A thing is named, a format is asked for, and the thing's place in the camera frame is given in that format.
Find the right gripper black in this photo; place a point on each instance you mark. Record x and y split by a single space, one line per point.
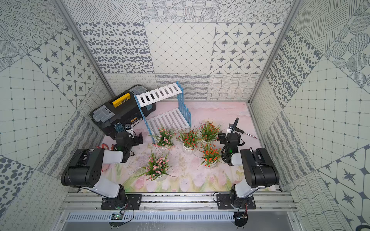
232 134

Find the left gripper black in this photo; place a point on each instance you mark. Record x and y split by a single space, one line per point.
137 138

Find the orange flower pot front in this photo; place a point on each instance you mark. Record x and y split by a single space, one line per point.
211 155

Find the pink flower pot back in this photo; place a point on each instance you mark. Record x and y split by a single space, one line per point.
164 139

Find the pink flower pot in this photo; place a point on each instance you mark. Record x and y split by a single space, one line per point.
164 139
157 166

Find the red flower pot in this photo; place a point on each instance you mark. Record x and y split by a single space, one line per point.
189 138
209 131

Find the pink flower pot front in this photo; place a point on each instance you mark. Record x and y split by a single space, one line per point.
157 166

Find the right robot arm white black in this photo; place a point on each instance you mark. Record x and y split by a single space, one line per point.
258 168

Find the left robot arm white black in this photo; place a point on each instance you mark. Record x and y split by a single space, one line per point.
84 170

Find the blue white two-tier rack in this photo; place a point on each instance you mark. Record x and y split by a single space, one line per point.
179 118

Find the red white glove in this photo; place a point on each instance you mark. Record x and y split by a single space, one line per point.
103 146

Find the floral pink table mat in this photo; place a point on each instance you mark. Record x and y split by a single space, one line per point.
187 173

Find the black handle screwdriver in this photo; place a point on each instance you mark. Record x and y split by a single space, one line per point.
241 131

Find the black toolbox yellow handle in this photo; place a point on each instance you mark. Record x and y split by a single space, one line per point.
112 120

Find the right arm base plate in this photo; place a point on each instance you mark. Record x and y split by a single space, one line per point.
227 201

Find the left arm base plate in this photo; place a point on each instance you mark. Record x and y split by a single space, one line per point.
129 201

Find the aluminium mounting rail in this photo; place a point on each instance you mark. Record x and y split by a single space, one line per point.
181 202

